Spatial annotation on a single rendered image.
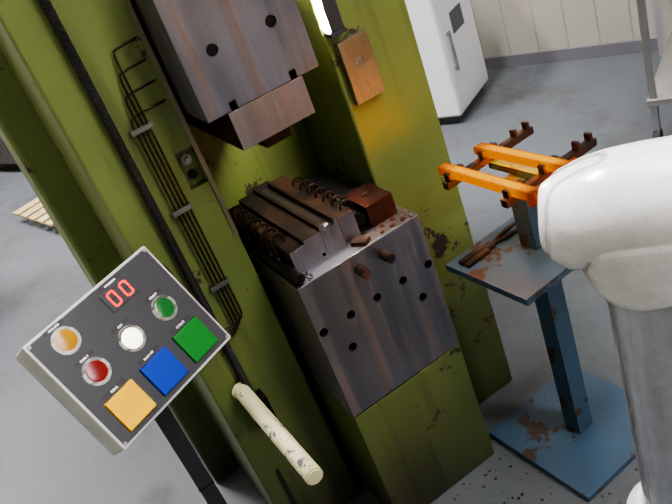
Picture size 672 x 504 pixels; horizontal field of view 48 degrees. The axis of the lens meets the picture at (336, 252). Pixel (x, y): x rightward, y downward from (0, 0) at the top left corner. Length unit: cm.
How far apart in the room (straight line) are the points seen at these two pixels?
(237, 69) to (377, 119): 51
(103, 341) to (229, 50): 67
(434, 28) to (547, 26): 98
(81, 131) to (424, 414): 122
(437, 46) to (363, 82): 254
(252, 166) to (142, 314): 80
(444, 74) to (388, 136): 250
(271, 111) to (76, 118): 43
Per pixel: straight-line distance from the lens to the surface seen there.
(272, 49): 174
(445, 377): 222
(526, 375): 275
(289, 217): 200
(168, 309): 165
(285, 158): 233
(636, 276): 89
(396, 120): 210
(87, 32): 175
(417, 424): 224
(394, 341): 205
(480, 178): 186
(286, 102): 176
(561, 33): 518
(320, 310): 188
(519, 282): 194
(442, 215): 227
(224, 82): 170
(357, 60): 199
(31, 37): 173
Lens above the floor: 185
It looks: 29 degrees down
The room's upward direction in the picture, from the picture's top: 22 degrees counter-clockwise
